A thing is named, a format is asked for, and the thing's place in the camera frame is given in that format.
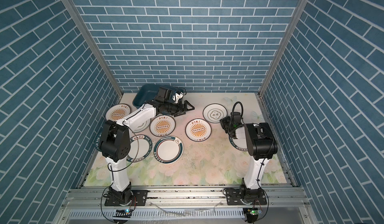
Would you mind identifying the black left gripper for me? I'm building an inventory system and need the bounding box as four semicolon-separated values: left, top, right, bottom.
162;99;194;116

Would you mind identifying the green lettered rim plate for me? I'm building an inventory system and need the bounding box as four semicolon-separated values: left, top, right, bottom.
94;132;102;152
127;135;153;163
229;134;248;152

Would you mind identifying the orange sunburst plate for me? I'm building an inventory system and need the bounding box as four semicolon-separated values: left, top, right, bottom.
105;104;131;121
185;119;212;142
150;115;176;137

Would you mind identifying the teal plastic bin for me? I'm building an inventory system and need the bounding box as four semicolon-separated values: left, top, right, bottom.
133;84;174;108

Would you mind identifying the green striped rim plate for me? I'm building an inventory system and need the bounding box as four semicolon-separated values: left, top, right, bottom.
154;136;184;164

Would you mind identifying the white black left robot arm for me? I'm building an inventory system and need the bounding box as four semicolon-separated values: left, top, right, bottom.
98;84;195;206

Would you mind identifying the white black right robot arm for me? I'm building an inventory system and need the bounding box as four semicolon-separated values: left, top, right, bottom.
220;112;278;204

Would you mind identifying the white plate green flower outline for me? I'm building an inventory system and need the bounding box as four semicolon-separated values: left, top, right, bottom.
131;119;151;133

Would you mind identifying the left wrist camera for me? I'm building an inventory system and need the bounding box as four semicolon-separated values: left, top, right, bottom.
172;87;187;103

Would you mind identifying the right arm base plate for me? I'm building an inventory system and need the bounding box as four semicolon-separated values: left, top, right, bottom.
223;188;267;206

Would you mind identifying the aluminium mounting rail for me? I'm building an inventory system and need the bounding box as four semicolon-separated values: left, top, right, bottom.
54;185;316;224

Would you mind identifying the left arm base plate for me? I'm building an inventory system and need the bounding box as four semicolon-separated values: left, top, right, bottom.
103;190;149;207

